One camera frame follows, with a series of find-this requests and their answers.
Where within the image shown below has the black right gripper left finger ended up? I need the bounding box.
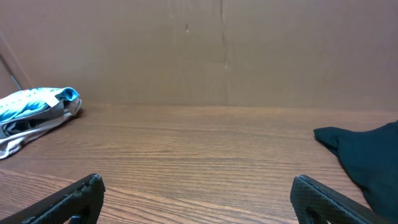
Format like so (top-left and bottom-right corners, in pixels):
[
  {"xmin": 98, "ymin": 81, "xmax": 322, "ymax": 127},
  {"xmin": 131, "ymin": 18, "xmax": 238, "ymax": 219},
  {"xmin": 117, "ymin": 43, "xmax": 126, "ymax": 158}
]
[{"xmin": 1, "ymin": 174, "xmax": 106, "ymax": 224}]

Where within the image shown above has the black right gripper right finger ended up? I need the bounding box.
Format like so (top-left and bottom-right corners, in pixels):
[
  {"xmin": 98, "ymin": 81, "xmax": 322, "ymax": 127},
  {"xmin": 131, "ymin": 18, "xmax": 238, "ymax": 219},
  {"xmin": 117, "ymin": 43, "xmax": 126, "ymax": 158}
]
[{"xmin": 290, "ymin": 175, "xmax": 390, "ymax": 224}]

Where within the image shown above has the black hydrogen logo shirt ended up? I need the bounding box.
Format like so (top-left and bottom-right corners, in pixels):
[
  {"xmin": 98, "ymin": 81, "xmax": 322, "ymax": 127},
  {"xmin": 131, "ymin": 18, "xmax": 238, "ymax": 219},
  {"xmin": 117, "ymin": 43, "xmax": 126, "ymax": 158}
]
[{"xmin": 313, "ymin": 121, "xmax": 397, "ymax": 223}]

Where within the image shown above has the white folded garment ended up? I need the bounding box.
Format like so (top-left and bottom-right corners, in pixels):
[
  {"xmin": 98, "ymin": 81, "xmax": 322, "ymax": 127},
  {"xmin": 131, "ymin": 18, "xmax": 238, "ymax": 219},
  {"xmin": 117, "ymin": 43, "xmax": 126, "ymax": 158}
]
[{"xmin": 1, "ymin": 103, "xmax": 81, "ymax": 159}]

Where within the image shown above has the grey folded garment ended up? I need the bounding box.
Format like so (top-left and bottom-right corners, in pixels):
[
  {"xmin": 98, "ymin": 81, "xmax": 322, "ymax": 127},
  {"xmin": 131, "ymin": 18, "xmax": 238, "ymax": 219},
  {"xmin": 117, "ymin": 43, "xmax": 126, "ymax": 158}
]
[{"xmin": 1, "ymin": 98, "xmax": 81, "ymax": 139}]

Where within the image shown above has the light blue printed t-shirt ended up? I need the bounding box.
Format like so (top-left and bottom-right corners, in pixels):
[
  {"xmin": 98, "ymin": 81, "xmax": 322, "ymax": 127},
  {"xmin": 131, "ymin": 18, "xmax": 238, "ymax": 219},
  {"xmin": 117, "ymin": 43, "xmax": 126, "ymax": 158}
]
[{"xmin": 1, "ymin": 87, "xmax": 80, "ymax": 122}]

